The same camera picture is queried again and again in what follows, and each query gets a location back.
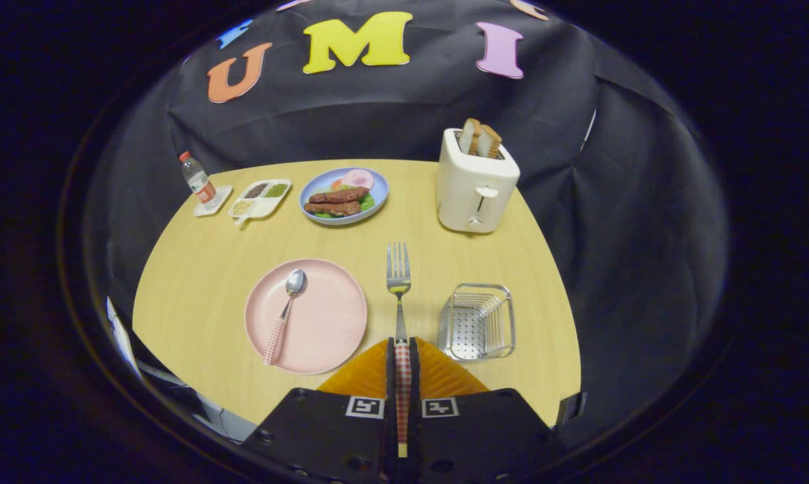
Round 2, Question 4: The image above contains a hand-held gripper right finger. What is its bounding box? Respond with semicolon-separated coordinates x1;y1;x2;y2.
410;336;561;484

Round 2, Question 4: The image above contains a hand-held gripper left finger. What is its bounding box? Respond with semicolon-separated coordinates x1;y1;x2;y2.
242;337;398;484

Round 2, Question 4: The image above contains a fork with red checked handle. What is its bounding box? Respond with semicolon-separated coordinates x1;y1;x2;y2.
386;242;413;459

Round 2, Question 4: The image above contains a spoon with red checked handle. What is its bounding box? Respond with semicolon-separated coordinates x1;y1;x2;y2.
263;268;308;366

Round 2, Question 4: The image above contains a pink plate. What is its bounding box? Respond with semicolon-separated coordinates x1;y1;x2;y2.
245;258;368;375

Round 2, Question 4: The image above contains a brown meat strip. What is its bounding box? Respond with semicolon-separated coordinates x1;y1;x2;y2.
304;200;362;217
308;188;370;204

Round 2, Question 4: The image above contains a cream toaster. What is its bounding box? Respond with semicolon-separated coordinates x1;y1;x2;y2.
436;128;521;234

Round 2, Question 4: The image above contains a blue plate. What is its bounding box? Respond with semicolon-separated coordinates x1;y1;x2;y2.
299;167;390;225

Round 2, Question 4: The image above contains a white divided dish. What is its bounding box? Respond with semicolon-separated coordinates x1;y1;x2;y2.
228;178;292;225

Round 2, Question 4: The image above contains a white square coaster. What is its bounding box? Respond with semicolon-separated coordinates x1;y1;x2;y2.
194;186;233;218

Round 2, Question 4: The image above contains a toast slice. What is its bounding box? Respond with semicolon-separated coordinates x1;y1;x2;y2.
460;118;482;155
476;124;503;159

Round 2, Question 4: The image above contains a clear water bottle red label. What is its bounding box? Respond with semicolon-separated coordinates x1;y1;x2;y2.
179;151;218;210

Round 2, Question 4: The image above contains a metal wire basket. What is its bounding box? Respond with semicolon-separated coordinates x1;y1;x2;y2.
437;283;516;362

